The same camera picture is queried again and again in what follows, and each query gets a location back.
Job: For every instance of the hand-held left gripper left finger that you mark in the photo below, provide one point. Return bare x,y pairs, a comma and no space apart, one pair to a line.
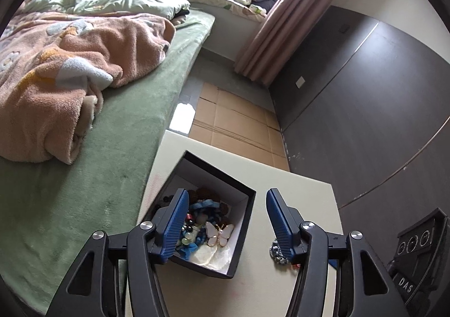
175,229

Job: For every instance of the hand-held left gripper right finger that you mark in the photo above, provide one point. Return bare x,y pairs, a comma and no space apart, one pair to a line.
281,229

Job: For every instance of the pale green floral quilt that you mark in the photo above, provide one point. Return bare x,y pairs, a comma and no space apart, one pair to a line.
105,0

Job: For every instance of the pile of mixed jewelry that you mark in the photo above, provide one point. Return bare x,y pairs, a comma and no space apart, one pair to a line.
202,213

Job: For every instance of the white butterfly brooch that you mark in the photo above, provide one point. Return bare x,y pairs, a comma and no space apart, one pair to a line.
212,232

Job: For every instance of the black cardboard box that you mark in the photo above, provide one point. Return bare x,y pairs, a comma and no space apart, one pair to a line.
246,225

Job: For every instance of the bed with green sheet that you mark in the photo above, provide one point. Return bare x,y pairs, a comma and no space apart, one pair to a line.
123,162

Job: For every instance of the dark brown wardrobe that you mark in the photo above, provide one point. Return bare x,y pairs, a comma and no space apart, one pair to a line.
369,109

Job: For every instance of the pink fleece blanket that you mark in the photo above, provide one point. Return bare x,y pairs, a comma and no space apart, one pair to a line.
52,109

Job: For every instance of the flat cardboard sheet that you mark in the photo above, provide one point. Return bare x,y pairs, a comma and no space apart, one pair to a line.
239,127

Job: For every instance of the pink curtain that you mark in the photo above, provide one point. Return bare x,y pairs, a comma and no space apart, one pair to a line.
281,28

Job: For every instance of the white wall socket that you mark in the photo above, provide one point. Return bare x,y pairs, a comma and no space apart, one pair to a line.
300,82

